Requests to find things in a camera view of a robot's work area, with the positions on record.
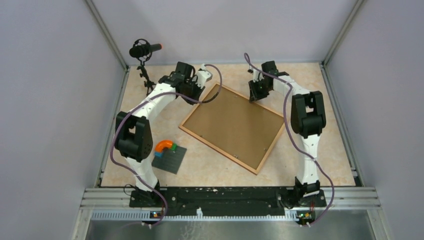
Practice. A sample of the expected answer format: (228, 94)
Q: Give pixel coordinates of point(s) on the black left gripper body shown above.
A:
(192, 90)

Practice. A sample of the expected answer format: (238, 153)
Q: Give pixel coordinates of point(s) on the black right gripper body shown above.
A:
(258, 90)

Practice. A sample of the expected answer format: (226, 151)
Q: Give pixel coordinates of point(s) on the red wooden photo frame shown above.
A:
(244, 132)

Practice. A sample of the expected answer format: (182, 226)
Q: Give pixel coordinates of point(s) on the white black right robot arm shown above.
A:
(304, 118)

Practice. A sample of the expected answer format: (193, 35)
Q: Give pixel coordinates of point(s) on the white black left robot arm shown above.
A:
(133, 135)

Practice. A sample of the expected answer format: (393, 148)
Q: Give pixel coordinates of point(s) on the black microphone tripod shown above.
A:
(148, 84)

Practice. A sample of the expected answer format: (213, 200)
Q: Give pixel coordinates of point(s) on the green lego brick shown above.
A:
(173, 147)

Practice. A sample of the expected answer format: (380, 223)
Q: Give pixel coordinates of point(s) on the orange curved lego piece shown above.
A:
(164, 144)

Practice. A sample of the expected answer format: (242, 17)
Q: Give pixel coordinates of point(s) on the blue lego brick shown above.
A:
(158, 154)

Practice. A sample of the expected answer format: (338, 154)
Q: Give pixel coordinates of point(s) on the grey lego baseplate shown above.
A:
(171, 160)

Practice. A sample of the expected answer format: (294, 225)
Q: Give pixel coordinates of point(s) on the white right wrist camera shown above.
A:
(257, 75)

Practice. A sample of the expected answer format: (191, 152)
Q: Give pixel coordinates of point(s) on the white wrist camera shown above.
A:
(203, 76)
(257, 75)

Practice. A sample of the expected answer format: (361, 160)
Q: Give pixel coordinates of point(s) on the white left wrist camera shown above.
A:
(203, 76)

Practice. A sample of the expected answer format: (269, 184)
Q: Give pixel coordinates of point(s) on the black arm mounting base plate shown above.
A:
(227, 201)

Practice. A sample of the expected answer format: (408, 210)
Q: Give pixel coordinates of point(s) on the aluminium front rail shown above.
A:
(113, 204)

